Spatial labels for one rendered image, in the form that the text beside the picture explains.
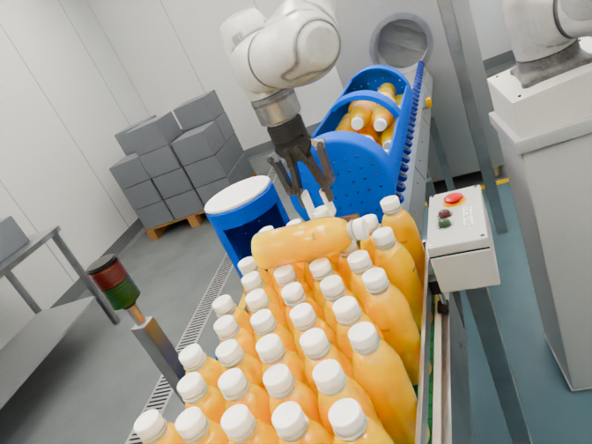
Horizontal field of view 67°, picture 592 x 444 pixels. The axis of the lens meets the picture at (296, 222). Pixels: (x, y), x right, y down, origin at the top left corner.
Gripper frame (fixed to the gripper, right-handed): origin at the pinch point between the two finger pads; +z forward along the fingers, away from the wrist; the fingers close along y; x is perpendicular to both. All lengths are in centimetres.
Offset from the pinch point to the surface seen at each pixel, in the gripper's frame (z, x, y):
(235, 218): 16, -42, 51
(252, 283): 3.3, 21.6, 9.9
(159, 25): -90, -484, 331
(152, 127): 5, -286, 263
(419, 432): 16, 45, -21
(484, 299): 23.9, 9.9, -29.1
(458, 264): 9.1, 17.7, -27.6
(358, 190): 7.2, -18.5, -3.3
